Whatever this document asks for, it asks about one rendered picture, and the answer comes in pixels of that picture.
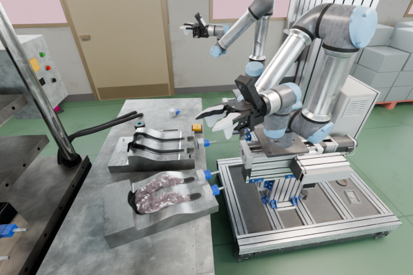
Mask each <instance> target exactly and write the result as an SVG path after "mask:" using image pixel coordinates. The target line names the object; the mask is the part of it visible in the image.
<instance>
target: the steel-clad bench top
mask: <svg viewBox="0 0 413 275"><path fill-rule="evenodd" d="M171 108H173V109H179V110H180V109H183V108H184V110H181V111H180V112H179V114H176V116H175V117H171V116H170V115H169V109H171ZM134 110H137V111H138V113H137V114H139V113H142V112H143V113H144V115H143V116H141V117H138V118H135V119H133V120H130V121H127V122H124V123H121V124H119V125H116V126H113V127H112V128H111V130H110V132H109V134H108V136H107V138H106V140H105V142H104V144H103V146H102V148H101V150H100V152H99V154H98V156H97V157H96V159H95V161H94V163H93V165H92V167H91V169H90V171H89V173H88V174H87V177H86V178H85V180H84V183H83V184H82V186H81V189H80V190H79V192H78V194H77V196H76V198H75V200H74V202H73V204H72V206H71V208H70V209H69V211H68V213H67V215H66V217H65V219H64V221H63V223H62V225H61V227H60V229H59V231H58V233H57V235H56V237H55V239H54V240H53V243H52V244H51V246H50V248H49V250H48V252H47V254H46V256H45V258H44V260H43V262H42V263H41V265H40V267H39V269H38V271H37V273H36V275H214V261H213V245H212V237H211V221H210V214H209V215H206V216H203V217H201V218H198V219H195V220H192V221H190V222H186V223H183V224H181V225H178V226H175V227H172V228H169V229H167V230H163V231H161V232H158V233H155V234H152V235H150V236H146V237H144V238H141V239H138V240H136V241H132V242H129V243H127V244H124V245H121V246H119V247H115V248H113V249H111V248H110V247H109V245H108V243H107V242H106V240H105V238H104V193H105V185H109V184H114V183H116V182H121V181H124V180H128V179H130V180H131V182H132V183H136V182H140V181H142V180H145V179H147V178H149V177H152V176H154V175H156V174H158V173H160V172H164V171H143V172H116V173H110V171H109V168H108V164H109V162H110V160H111V157H112V155H113V153H114V150H115V148H116V146H117V143H118V141H119V139H120V138H121V137H133V135H134V134H135V133H136V129H135V127H134V123H135V122H137V121H140V120H142V121H144V122H145V126H146V127H145V128H150V129H152V130H155V131H158V132H161V133H175V132H182V131H192V125H193V124H201V125H202V131H203V119H202V118H201V119H198V120H196V119H195V117H196V116H198V114H200V113H201V112H202V99H201V98H176V99H133V100H126V102H125V103H124V105H123V107H122V109H121V111H120V113H119V115H118V117H120V116H122V115H125V114H127V113H129V112H132V111H134ZM134 115H136V114H134ZM177 129H178V130H177ZM159 130H174V131H159ZM201 138H202V139H203V140H204V131H203V133H194V140H195V168H198V167H201V168H202V170H203V171H206V170H207V164H206V156H205V147H204V149H200V150H199V148H198V145H197V139H201ZM188 170H190V169H186V170H171V171H173V172H183V171H188ZM195 234H196V245H195Z"/></svg>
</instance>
